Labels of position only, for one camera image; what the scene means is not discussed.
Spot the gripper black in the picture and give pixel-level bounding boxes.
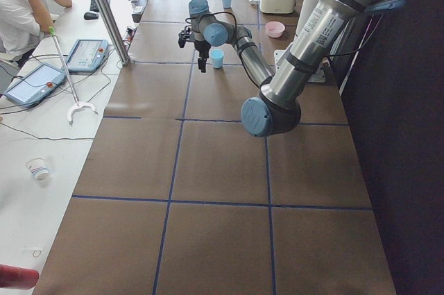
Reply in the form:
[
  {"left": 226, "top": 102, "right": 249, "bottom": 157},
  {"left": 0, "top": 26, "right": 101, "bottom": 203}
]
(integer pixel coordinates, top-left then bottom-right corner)
[{"left": 194, "top": 40, "right": 210, "bottom": 73}]

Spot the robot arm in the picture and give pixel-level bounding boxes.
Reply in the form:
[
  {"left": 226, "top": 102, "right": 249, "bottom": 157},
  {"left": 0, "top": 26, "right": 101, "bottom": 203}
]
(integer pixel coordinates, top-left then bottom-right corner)
[{"left": 178, "top": 0, "right": 406, "bottom": 137}]

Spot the pink bowl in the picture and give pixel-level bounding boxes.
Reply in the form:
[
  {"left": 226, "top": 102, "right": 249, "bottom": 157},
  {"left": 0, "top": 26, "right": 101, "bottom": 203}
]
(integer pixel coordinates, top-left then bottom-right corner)
[{"left": 265, "top": 21, "right": 286, "bottom": 38}]

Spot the teach pendant far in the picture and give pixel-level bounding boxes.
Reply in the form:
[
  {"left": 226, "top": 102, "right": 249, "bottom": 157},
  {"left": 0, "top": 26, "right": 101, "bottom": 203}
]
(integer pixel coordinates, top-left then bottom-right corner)
[{"left": 66, "top": 39, "right": 109, "bottom": 75}]

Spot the teach pendant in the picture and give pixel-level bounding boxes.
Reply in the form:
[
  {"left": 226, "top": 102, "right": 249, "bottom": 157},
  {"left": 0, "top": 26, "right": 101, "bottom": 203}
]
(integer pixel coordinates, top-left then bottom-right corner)
[
  {"left": 3, "top": 63, "right": 66, "bottom": 108},
  {"left": 66, "top": 39, "right": 109, "bottom": 75}
]

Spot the black computer mouse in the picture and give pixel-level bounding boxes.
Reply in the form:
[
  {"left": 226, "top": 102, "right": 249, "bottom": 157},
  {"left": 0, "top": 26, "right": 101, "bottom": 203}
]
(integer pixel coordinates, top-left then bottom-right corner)
[{"left": 83, "top": 11, "right": 99, "bottom": 21}]

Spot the white grabber stick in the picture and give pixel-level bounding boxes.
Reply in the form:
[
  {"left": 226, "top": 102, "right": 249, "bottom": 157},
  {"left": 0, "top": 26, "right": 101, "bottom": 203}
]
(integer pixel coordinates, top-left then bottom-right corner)
[{"left": 49, "top": 26, "right": 98, "bottom": 125}]

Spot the teach pendant near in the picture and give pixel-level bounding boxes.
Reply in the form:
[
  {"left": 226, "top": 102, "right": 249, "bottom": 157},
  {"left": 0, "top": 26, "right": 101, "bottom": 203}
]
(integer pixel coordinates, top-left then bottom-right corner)
[{"left": 3, "top": 63, "right": 66, "bottom": 108}]

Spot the seated person white shirt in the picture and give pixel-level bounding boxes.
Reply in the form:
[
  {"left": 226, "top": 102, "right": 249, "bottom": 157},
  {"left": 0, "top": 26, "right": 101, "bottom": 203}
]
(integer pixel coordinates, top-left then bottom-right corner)
[{"left": 1, "top": 0, "right": 72, "bottom": 67}]

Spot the paper cup on desk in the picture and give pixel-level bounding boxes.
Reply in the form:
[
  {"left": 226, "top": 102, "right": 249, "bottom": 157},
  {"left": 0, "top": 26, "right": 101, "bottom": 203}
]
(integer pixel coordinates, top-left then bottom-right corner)
[{"left": 26, "top": 158, "right": 50, "bottom": 180}]

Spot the red cylinder object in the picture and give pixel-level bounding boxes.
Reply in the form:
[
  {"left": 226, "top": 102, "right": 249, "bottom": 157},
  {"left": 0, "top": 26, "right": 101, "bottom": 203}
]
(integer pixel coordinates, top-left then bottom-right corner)
[{"left": 1, "top": 264, "right": 40, "bottom": 290}]

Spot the black camera cable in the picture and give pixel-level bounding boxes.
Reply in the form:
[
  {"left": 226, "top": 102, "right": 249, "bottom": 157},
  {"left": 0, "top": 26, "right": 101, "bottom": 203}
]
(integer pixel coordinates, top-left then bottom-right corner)
[{"left": 185, "top": 11, "right": 240, "bottom": 42}]

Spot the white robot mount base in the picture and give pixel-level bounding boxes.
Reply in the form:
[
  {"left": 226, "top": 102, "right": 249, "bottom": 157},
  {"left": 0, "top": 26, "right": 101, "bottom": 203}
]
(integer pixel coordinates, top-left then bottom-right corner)
[{"left": 274, "top": 0, "right": 318, "bottom": 72}]

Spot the aluminium frame post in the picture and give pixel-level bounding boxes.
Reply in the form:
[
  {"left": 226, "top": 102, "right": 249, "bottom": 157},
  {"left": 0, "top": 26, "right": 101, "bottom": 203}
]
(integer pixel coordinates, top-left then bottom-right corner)
[{"left": 96, "top": 0, "right": 130, "bottom": 67}]

